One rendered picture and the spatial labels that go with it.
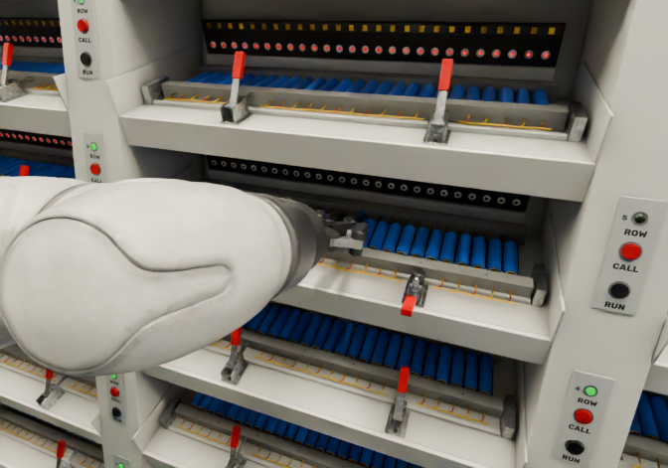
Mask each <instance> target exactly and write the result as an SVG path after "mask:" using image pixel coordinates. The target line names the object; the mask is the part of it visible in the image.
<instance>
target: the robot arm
mask: <svg viewBox="0 0 668 468"><path fill-rule="evenodd" d="M345 216H346V213H344V212H337V213H330V214H325V215H324V211H323V210H315V212H314V211H313V210H312V209H311V208H310V207H308V206H307V205H305V204H303V203H300V202H296V201H292V200H290V198H287V199H284V198H279V197H274V196H271V195H267V194H256V193H244V192H242V191H240V190H238V189H235V188H232V187H228V186H222V185H216V184H210V183H200V182H188V181H183V180H175V179H158V178H140V179H128V180H122V181H118V182H114V183H87V182H84V181H80V180H75V179H69V178H54V177H34V176H31V177H0V349H3V348H6V347H9V346H12V345H15V344H17V345H18V346H19V347H20V348H21V349H22V350H23V351H24V353H26V354H27V355H28V356H29V357H30V358H31V359H33V360H34V361H35V362H37V363H38V364H40V365H41V366H43V367H45V368H47V369H49V370H51V371H53V372H56V373H59V374H62V375H66V376H74V377H98V376H109V375H118V374H125V373H131V372H136V371H140V370H144V369H148V368H152V367H155V366H159V365H163V364H166V363H169V362H172V361H175V360H177V359H180V358H182V357H185V356H187V355H189V354H191V353H194V352H196V351H198V350H200V349H203V348H205V347H207V346H209V345H211V344H213V343H215V342H216V341H218V340H220V339H222V338H224V337H225V336H227V335H229V334H230V333H232V332H234V331H235V330H237V329H238V328H240V327H242V325H244V324H245V323H246V322H247V321H249V320H250V319H251V318H253V317H254V316H255V315H256V314H258V313H259V312H260V311H261V310H262V309H263V308H264V307H265V306H266V304H267V303H268V302H269V300H271V299H273V298H275V297H276V296H278V295H279V294H280V293H282V292H284V291H286V290H288V289H290V288H292V287H294V286H295V285H297V284H298V283H299V282H301V281H302V280H303V279H304V278H305V276H306V275H307V274H308V272H309V270H311V269H312V268H313V267H314V266H315V265H316V264H317V263H318V262H319V261H320V259H321V258H322V256H323V255H324V254H325V253H326V252H334V251H336V250H337V249H338V247H345V248H344V252H347V253H350V254H351V255H353V256H355V257H358V256H362V250H363V246H364V244H365V243H366V239H367V232H368V226H369V225H367V224H366V223H362V220H363V216H362V215H356V216H350V217H345ZM323 217H324V218H323Z"/></svg>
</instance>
